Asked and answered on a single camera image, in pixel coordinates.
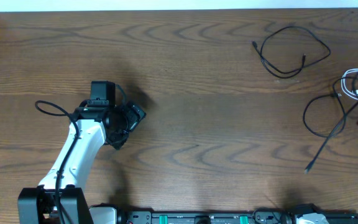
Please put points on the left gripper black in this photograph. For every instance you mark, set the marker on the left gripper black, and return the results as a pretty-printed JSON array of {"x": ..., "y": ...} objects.
[{"x": 120, "y": 137}]

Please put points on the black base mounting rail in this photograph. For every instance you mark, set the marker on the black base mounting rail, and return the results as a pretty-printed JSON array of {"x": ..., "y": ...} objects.
[{"x": 204, "y": 217}]

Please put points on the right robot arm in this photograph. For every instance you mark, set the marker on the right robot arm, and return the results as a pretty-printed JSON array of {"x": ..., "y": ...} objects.
[{"x": 307, "y": 214}]

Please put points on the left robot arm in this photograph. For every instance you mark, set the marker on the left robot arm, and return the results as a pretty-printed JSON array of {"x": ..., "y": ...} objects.
[{"x": 96, "y": 122}]

